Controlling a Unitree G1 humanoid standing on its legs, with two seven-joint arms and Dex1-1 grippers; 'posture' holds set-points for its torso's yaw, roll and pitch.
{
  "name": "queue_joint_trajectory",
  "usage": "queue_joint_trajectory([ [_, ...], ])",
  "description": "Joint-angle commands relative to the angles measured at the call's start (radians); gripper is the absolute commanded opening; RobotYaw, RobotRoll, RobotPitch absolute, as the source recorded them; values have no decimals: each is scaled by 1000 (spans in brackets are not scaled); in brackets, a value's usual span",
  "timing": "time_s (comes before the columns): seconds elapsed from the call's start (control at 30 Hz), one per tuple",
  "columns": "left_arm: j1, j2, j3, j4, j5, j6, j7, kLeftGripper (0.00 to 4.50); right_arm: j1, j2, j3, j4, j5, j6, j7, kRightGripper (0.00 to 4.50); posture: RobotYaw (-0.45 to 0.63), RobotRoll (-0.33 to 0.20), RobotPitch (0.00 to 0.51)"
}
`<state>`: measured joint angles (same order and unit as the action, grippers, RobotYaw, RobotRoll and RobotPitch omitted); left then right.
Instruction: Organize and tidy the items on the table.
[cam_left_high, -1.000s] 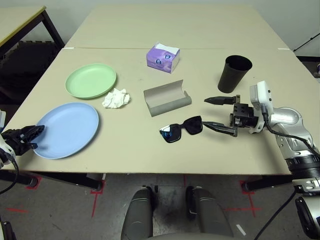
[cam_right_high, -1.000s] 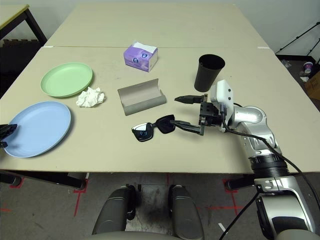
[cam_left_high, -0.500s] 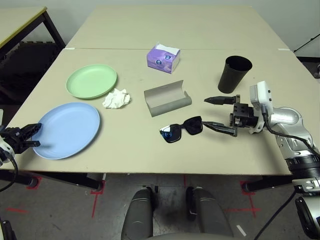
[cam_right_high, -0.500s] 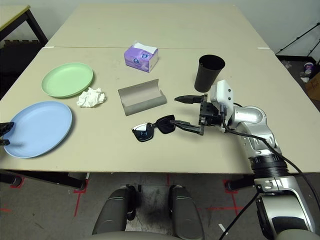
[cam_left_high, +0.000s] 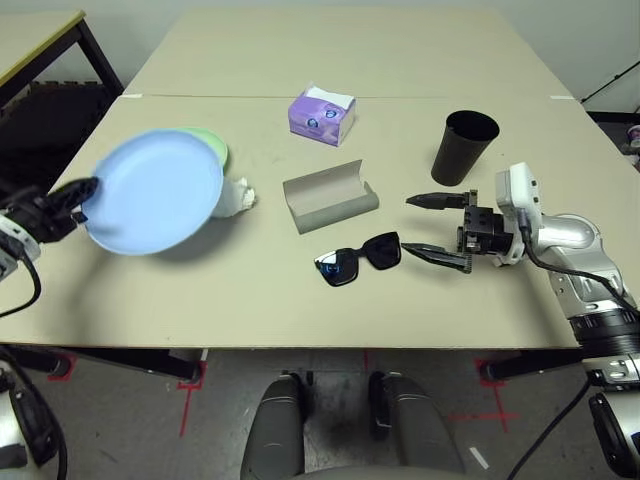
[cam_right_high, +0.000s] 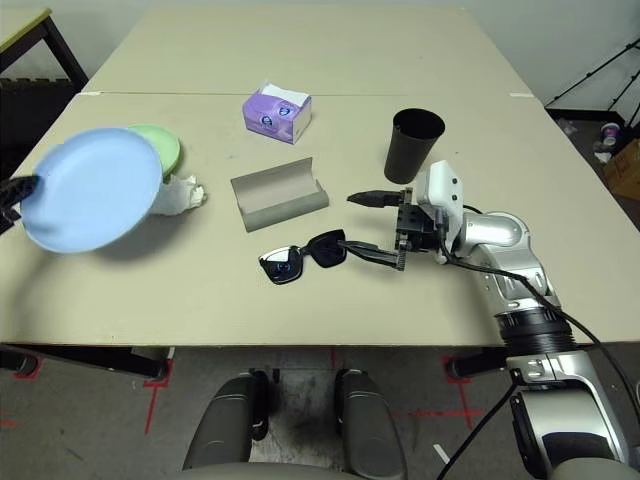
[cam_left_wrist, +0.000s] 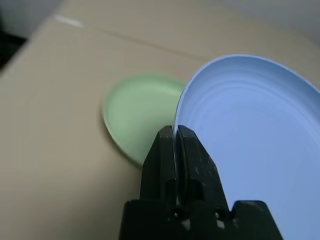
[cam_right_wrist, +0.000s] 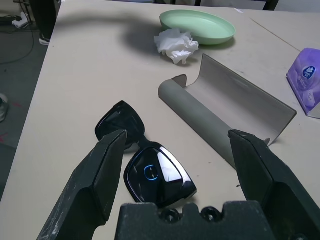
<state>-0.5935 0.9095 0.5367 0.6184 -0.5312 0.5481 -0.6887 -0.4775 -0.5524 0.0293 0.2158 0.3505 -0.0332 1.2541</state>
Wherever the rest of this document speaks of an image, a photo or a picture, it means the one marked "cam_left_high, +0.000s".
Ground grey robot leg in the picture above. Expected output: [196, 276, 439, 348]
[240, 372, 314, 480]
[368, 370, 466, 480]

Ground grey glasses case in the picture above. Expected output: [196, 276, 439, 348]
[282, 159, 380, 235]

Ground black sunglasses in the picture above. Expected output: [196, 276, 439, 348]
[313, 232, 403, 288]

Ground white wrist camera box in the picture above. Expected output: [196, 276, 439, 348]
[494, 162, 544, 266]
[0, 214, 41, 276]

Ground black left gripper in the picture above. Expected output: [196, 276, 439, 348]
[0, 175, 101, 245]

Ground black plastic cup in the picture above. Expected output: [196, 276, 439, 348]
[430, 110, 501, 188]

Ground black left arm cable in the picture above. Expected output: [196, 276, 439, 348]
[0, 249, 69, 480]

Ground green plastic plate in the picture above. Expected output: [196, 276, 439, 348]
[174, 126, 230, 176]

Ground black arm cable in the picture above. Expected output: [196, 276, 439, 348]
[0, 249, 69, 480]
[509, 209, 640, 480]

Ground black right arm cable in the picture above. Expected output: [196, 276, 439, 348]
[509, 209, 640, 480]

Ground white tissue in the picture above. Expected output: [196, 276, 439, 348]
[212, 174, 258, 219]

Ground grey robot left leg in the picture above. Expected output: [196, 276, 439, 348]
[240, 372, 314, 480]

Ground blue plastic plate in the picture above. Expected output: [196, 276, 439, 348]
[82, 128, 225, 256]

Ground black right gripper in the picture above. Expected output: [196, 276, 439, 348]
[401, 189, 512, 275]

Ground grey robot right leg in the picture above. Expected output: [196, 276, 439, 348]
[368, 370, 466, 480]

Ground black tripod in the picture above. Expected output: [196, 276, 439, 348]
[579, 59, 640, 104]

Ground black framed side table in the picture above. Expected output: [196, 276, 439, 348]
[0, 9, 125, 109]

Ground purple tissue pack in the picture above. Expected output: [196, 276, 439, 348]
[287, 84, 358, 148]

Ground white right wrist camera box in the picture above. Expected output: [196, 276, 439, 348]
[494, 162, 544, 266]

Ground black table base bar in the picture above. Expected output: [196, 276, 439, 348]
[479, 347, 584, 381]
[0, 344, 201, 384]

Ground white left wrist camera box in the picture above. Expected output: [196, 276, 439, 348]
[0, 214, 41, 276]

